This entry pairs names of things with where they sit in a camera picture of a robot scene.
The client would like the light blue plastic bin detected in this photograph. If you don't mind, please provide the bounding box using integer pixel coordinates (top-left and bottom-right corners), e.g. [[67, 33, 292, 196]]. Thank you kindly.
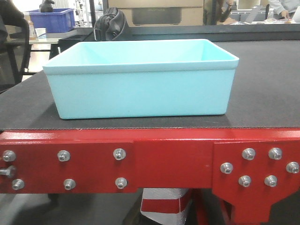
[[43, 39, 239, 119]]

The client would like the black conveyor belt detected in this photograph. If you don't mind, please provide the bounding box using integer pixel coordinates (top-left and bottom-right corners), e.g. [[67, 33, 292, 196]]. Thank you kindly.
[[0, 40, 300, 131]]

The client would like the black backpack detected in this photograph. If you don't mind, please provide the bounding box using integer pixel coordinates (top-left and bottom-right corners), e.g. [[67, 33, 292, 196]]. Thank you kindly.
[[93, 7, 132, 41]]

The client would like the seated person in background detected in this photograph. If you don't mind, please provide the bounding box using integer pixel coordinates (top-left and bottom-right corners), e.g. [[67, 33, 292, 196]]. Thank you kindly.
[[203, 0, 234, 25]]

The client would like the blue crate on desk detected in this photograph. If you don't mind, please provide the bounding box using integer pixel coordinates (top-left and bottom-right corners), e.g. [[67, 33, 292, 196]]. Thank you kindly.
[[29, 8, 75, 33]]

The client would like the person in white shirt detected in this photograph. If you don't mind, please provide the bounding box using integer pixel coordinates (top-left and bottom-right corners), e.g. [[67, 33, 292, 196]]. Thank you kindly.
[[269, 0, 300, 19]]

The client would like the red white striped post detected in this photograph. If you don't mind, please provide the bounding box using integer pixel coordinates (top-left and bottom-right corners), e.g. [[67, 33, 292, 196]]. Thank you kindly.
[[140, 188, 192, 225]]

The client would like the red conveyor frame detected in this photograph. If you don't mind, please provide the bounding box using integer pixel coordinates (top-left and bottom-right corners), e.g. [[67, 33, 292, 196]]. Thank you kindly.
[[0, 128, 300, 225]]

